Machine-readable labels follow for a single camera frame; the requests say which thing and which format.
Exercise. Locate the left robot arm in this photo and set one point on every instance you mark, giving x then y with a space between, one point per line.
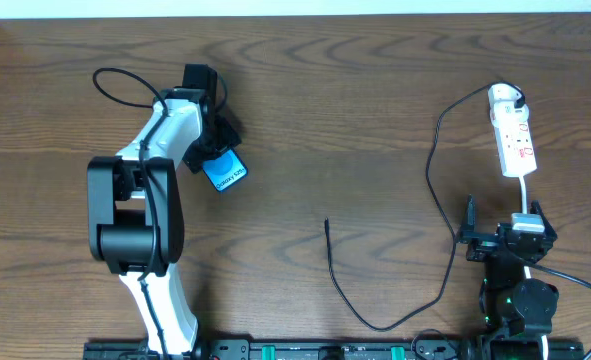
135 217

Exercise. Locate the white charger plug adapter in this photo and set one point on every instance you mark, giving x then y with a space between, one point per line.
504 114

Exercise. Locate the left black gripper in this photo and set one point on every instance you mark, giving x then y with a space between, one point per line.
195 160

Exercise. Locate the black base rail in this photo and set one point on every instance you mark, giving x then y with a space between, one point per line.
241 349

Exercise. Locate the blue Galaxy smartphone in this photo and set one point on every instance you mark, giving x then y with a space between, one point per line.
225 171

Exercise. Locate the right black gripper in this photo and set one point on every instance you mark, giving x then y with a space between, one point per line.
498 240

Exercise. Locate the white power strip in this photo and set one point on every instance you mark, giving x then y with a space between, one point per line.
514 144

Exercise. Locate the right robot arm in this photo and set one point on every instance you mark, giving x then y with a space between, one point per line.
518 309

